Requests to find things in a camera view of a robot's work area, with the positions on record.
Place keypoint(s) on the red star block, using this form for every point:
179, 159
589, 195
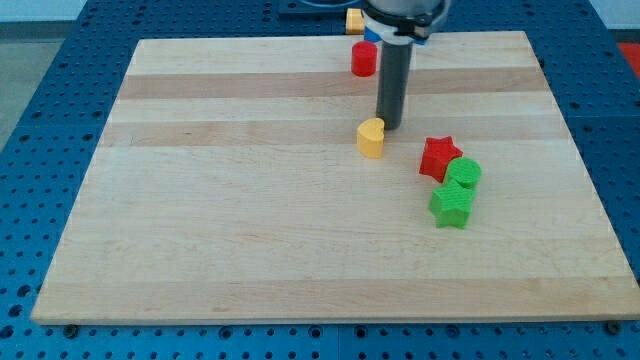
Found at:
437, 154

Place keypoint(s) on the green star block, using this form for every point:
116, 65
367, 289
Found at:
451, 205

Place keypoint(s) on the green cylinder block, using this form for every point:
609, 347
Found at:
464, 171

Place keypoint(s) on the yellow heart block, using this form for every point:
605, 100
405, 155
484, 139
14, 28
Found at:
370, 138

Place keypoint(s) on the red cylinder block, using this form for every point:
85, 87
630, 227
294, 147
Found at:
364, 58

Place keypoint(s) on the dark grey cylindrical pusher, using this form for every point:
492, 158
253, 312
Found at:
392, 83

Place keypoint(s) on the yellow block at top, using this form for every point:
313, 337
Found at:
354, 22

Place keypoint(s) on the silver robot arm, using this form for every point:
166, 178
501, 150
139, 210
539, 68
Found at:
400, 25

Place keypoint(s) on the wooden board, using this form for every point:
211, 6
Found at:
227, 188

